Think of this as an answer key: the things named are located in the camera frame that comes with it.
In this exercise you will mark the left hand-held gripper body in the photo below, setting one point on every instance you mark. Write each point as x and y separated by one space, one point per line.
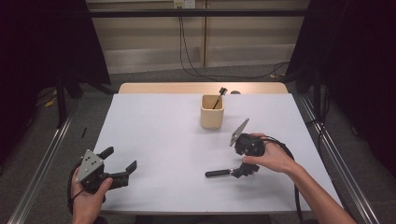
88 166

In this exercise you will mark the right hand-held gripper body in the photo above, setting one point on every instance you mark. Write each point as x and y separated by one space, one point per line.
250 146

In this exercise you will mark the cream square cup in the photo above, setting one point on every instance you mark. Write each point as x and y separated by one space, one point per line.
211 119

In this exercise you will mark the thin black makeup brush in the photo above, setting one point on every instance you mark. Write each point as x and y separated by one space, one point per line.
222 91

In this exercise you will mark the person's right hand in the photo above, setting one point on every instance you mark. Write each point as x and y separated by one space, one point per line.
275 158

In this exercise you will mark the person's left hand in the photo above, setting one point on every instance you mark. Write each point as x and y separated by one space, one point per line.
87 202

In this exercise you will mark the small black stick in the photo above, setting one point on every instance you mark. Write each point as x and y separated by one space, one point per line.
84 132

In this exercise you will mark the white table mat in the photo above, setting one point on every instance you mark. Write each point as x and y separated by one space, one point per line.
168 137

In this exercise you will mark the black metal stand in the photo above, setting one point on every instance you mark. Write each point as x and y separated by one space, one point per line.
61 102

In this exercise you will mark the black curtain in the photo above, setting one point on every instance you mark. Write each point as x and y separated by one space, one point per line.
46 40
358 62

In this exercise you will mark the aluminium floor rail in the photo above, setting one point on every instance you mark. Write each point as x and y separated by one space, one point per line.
339 161
40 168

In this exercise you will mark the beige wall conduit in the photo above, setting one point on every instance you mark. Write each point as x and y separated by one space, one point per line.
205 37

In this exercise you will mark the black horizontal frame bar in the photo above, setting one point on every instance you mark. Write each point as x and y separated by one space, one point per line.
199 12

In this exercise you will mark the white wall socket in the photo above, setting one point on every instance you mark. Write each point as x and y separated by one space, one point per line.
184 3

